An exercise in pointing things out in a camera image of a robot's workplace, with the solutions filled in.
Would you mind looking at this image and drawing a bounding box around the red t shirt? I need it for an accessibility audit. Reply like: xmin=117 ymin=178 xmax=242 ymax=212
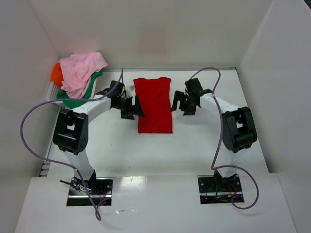
xmin=134 ymin=77 xmax=173 ymax=133

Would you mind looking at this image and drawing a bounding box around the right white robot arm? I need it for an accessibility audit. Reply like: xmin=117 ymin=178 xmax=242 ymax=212
xmin=171 ymin=89 xmax=257 ymax=189

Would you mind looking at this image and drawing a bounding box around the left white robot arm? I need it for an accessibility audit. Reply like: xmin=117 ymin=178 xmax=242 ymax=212
xmin=53 ymin=96 xmax=145 ymax=192

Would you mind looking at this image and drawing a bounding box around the pink t shirt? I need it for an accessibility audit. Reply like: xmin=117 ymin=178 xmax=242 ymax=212
xmin=60 ymin=52 xmax=108 ymax=99

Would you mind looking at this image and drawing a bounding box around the green t shirt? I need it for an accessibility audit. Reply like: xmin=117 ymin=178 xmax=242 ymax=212
xmin=56 ymin=71 xmax=103 ymax=109

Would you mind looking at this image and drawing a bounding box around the white plastic basket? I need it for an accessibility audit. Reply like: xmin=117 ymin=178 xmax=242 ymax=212
xmin=46 ymin=58 xmax=100 ymax=107

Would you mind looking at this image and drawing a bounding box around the orange t shirt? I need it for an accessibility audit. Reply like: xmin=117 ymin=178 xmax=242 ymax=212
xmin=51 ymin=63 xmax=64 ymax=88

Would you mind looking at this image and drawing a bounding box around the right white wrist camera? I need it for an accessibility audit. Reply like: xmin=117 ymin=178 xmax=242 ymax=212
xmin=185 ymin=78 xmax=212 ymax=97

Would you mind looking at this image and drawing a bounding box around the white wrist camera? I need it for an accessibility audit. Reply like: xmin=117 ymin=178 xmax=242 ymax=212
xmin=108 ymin=81 xmax=135 ymax=99
xmin=185 ymin=78 xmax=212 ymax=97

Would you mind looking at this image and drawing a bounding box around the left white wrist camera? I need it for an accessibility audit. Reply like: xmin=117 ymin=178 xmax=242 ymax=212
xmin=108 ymin=81 xmax=135 ymax=99

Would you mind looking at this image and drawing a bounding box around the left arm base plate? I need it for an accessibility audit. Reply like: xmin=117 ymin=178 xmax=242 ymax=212
xmin=66 ymin=178 xmax=113 ymax=207

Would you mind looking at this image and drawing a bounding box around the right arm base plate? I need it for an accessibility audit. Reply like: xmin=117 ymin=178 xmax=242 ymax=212
xmin=197 ymin=175 xmax=244 ymax=204

